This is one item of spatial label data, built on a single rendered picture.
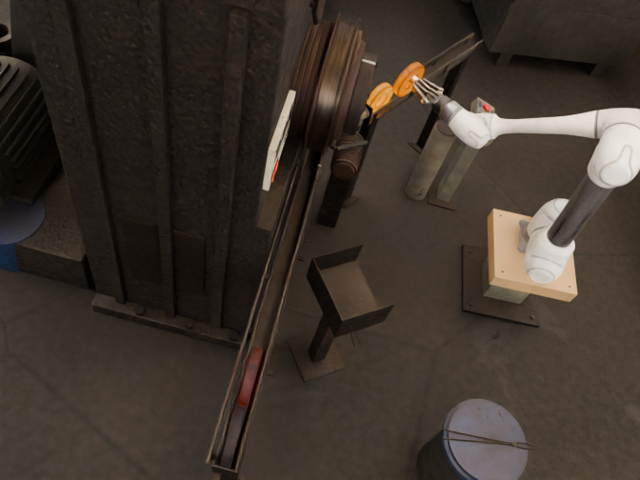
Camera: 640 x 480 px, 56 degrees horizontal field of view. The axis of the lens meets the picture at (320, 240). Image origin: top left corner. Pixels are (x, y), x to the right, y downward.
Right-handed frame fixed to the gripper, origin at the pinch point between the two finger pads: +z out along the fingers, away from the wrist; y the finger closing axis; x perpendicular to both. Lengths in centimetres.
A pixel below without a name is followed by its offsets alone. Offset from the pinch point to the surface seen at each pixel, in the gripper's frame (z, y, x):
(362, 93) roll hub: -13, -54, 30
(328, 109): -11, -68, 30
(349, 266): -41, -67, -28
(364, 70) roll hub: -8, -49, 34
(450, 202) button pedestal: -33, 45, -89
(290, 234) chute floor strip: -18, -77, -27
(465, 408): -108, -65, -43
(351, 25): 4, -46, 42
